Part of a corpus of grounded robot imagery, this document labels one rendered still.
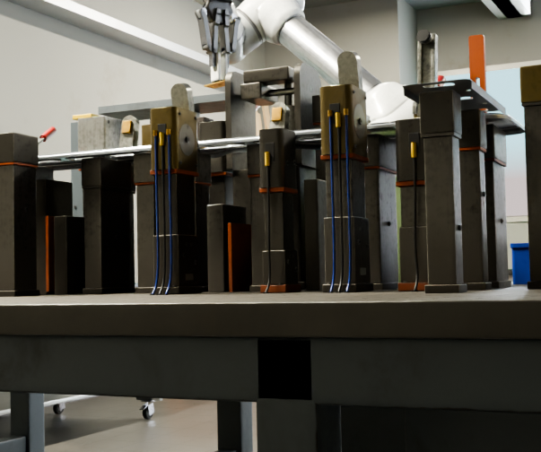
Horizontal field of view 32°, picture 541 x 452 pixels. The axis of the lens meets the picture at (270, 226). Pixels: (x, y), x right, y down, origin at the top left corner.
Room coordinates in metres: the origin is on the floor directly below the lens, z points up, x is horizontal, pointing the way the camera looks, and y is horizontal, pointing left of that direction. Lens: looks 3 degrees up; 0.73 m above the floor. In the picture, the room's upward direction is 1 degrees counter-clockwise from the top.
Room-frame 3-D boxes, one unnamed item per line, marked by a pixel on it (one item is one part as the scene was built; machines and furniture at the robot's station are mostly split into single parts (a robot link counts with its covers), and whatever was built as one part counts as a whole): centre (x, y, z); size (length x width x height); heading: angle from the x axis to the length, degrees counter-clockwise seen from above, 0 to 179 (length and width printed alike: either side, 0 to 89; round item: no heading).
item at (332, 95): (1.59, -0.12, 0.87); 0.12 x 0.07 x 0.35; 156
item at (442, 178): (1.36, -0.25, 0.84); 0.05 x 0.05 x 0.29; 66
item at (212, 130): (2.17, 0.10, 0.89); 0.12 x 0.07 x 0.38; 156
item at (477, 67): (1.87, -0.42, 0.95); 0.03 x 0.01 x 0.50; 66
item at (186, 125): (1.77, 0.18, 0.87); 0.12 x 0.07 x 0.35; 156
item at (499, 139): (1.71, -0.40, 0.84); 0.12 x 0.05 x 0.29; 156
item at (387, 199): (1.80, -0.21, 0.84); 0.12 x 0.05 x 0.29; 156
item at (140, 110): (2.36, 0.23, 1.16); 0.37 x 0.14 x 0.02; 66
